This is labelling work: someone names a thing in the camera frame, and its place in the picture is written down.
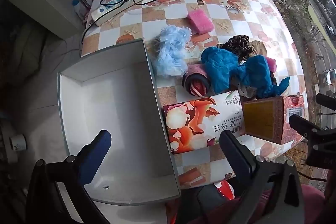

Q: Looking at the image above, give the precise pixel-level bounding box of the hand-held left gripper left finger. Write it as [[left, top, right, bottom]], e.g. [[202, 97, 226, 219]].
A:
[[25, 130, 112, 224]]

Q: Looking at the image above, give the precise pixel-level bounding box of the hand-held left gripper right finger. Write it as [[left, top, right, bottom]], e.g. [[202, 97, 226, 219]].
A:
[[219, 131, 306, 224]]

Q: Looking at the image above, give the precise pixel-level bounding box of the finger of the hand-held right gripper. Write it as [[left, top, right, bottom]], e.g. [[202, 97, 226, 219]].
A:
[[316, 93, 336, 110], [289, 114, 321, 137]]

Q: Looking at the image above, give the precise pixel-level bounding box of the white cardboard box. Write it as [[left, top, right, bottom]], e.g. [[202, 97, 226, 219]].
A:
[[57, 38, 181, 206]]

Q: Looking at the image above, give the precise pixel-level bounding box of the pink sponge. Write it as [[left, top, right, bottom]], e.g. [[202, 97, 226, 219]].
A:
[[266, 58, 278, 73], [187, 10, 215, 35]]

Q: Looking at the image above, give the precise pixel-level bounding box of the blue disposable glove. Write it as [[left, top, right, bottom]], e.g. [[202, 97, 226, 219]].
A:
[[202, 47, 243, 93], [236, 55, 290, 98]]

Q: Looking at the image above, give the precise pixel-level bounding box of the light blue fluffy sock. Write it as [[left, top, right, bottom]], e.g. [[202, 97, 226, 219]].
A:
[[153, 25, 192, 77]]

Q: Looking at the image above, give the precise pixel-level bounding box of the parked white car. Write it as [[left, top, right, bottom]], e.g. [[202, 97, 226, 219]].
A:
[[318, 69, 336, 86]]

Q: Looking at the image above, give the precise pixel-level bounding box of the pink and yellow carton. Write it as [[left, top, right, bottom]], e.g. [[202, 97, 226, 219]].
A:
[[241, 95, 305, 144]]

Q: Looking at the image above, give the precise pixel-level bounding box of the printed tissue pack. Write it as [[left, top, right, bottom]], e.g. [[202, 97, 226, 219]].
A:
[[163, 90, 246, 155]]

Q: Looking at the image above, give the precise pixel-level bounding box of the cream polka dot scrunchie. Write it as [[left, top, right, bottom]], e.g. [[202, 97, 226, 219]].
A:
[[235, 80, 259, 98]]

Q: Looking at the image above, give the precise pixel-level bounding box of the white cup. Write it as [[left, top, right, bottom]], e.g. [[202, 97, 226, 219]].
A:
[[10, 134, 27, 151]]

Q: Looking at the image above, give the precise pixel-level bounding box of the rolled pink striped sock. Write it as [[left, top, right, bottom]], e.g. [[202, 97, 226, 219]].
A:
[[182, 63, 212, 97]]

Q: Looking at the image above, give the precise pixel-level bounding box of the tan scrunchie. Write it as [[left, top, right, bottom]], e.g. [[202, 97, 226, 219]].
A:
[[249, 40, 268, 59]]

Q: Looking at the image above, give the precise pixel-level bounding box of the leopard print scrunchie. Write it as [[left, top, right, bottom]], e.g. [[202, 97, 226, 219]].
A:
[[217, 34, 254, 60]]

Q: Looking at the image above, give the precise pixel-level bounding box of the roadside tree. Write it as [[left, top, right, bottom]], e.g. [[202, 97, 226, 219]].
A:
[[268, 0, 328, 43]]

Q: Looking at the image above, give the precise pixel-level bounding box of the checked tablecloth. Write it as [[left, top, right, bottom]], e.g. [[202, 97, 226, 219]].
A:
[[80, 0, 305, 188]]

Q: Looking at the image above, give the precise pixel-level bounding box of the white power strip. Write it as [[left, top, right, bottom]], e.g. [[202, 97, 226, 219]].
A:
[[81, 0, 159, 41]]

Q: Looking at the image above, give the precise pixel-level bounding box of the white bottle with blue cap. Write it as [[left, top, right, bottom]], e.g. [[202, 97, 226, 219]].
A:
[[71, 0, 84, 18]]

